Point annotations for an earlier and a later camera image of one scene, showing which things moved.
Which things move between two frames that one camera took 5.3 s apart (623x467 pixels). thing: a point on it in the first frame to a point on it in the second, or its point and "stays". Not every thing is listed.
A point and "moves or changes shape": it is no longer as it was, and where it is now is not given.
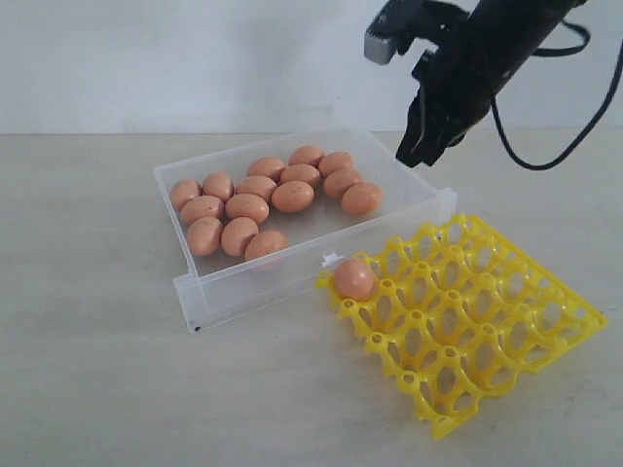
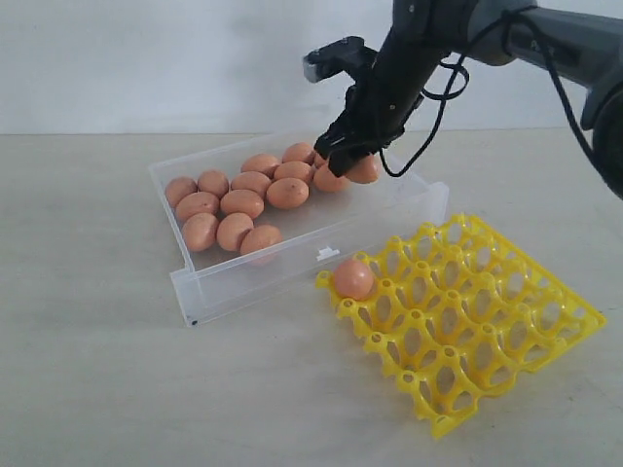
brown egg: [354, 279] stays
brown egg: [265, 242] moves or changes shape
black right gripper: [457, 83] to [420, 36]
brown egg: [361, 198] to [366, 170]
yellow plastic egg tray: [459, 310] stays
